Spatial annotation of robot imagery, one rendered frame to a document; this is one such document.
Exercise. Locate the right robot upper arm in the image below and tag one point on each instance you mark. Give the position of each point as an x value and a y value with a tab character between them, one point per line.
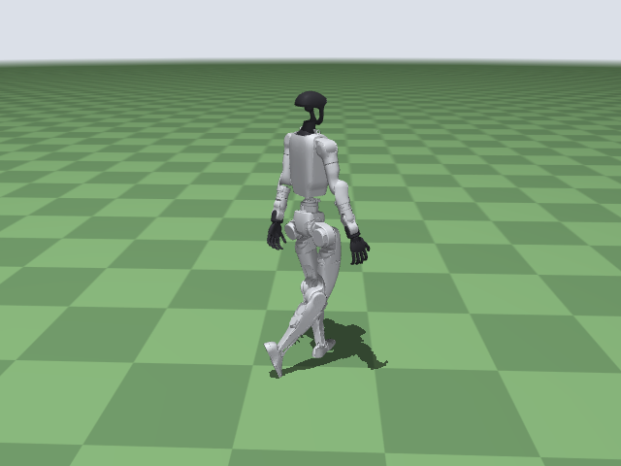
328	150

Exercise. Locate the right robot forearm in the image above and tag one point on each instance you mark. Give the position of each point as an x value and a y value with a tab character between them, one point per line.
342	202

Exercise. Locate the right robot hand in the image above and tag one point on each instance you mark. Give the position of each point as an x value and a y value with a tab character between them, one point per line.
357	244

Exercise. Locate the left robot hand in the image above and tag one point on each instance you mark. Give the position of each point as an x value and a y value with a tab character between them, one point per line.
275	232

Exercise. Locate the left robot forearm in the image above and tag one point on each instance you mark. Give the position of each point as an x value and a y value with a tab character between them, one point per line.
280	204

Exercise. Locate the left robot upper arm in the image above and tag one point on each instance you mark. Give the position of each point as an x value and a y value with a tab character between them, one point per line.
285	176

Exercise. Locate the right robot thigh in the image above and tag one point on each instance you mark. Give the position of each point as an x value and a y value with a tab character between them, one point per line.
328	259

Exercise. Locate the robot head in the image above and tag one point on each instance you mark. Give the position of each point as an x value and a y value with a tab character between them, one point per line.
310	100

